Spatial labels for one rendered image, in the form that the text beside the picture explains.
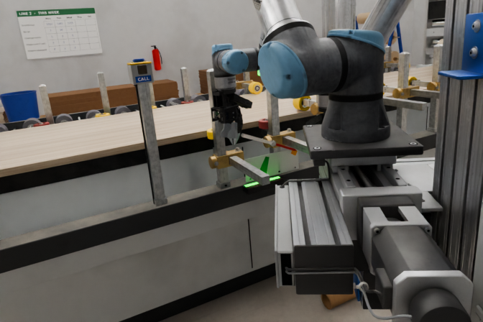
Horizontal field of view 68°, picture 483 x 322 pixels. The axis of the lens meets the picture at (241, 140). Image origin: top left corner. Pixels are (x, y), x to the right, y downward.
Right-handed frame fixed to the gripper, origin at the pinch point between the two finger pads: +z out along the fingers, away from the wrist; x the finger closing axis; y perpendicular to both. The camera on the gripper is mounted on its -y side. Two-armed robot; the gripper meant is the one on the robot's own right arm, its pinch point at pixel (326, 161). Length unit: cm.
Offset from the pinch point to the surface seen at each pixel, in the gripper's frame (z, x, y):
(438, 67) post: -23, 94, -27
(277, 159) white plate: 5.5, -4.7, -26.8
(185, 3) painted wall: -140, 196, -732
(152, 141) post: -12, -55, -27
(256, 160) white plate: 3.7, -14.3, -26.7
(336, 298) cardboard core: 76, 16, -16
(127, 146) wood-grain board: -8, -61, -46
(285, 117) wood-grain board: -7.2, 12.5, -45.6
